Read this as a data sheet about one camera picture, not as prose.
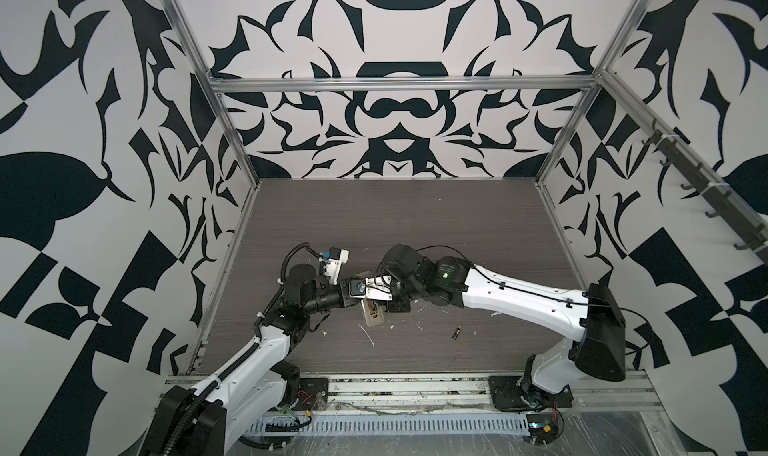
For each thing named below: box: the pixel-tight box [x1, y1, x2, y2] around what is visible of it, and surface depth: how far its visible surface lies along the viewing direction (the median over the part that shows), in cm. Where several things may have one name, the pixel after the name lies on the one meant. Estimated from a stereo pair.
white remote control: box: [360, 300, 384, 327], surface depth 75 cm
